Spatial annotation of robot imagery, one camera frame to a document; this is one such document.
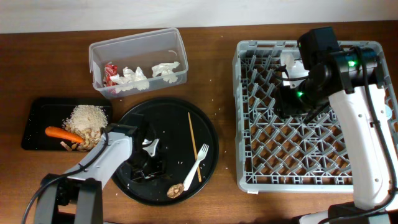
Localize white napkin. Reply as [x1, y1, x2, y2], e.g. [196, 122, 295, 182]
[110, 67, 150, 93]

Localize white tissue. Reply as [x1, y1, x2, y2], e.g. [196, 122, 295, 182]
[152, 62, 180, 83]

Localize clear plastic bin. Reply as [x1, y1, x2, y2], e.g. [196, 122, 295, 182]
[89, 28, 188, 99]

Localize brown mushroom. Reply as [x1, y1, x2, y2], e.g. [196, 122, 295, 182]
[167, 184, 185, 198]

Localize grey dishwasher rack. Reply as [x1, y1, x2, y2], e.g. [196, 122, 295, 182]
[233, 40, 397, 193]

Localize black rectangular tray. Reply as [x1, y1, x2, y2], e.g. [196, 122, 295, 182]
[21, 97, 113, 151]

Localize red candy wrapper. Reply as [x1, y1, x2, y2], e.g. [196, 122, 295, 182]
[103, 63, 118, 87]

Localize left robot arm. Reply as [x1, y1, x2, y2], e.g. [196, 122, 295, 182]
[30, 114, 165, 223]

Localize orange carrot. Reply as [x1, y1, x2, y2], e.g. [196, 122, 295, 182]
[45, 126, 85, 144]

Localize round black tray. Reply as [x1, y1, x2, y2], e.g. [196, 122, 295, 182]
[112, 98, 219, 206]

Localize wooden chopstick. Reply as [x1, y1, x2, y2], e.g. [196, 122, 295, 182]
[187, 112, 202, 183]

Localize rice and peanut pile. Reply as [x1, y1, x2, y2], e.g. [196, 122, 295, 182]
[60, 105, 108, 152]

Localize grey plate with food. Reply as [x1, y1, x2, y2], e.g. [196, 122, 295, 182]
[280, 52, 308, 79]

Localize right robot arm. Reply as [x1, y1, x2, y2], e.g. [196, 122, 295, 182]
[277, 43, 397, 223]

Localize white plastic fork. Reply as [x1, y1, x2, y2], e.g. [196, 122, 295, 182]
[183, 144, 209, 191]

